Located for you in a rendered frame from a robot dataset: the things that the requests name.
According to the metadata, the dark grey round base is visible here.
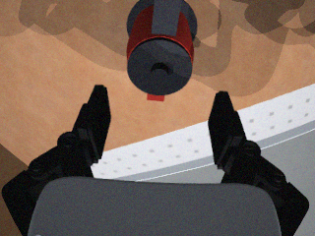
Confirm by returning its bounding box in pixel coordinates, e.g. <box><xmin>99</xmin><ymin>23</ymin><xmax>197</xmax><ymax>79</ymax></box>
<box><xmin>126</xmin><ymin>0</ymin><xmax>198</xmax><ymax>41</ymax></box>

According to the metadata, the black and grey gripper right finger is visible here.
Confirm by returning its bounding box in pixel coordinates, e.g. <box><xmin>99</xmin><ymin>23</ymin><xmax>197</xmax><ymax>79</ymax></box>
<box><xmin>208</xmin><ymin>90</ymin><xmax>309</xmax><ymax>236</ymax></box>

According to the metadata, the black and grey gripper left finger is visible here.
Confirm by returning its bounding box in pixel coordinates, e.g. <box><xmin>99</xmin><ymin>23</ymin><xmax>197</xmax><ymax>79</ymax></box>
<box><xmin>1</xmin><ymin>85</ymin><xmax>111</xmax><ymax>236</ymax></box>

